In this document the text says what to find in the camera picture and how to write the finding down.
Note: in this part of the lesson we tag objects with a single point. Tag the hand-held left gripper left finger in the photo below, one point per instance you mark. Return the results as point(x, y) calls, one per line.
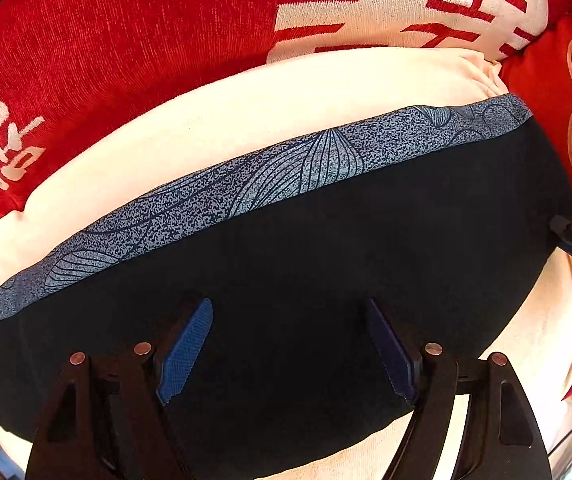
point(185, 350)

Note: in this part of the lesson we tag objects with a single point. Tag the red printed blanket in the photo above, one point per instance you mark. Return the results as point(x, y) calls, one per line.
point(140, 35)

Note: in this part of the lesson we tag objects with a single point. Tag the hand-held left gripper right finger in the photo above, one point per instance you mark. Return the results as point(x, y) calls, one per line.
point(391, 355)

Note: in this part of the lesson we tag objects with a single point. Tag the red floral pillow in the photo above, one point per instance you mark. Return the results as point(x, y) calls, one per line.
point(551, 90)

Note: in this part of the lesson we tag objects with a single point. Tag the cream blanket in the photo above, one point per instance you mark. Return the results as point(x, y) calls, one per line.
point(215, 115)

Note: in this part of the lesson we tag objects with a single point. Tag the black pants with blue trim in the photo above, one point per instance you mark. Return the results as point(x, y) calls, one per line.
point(291, 280)

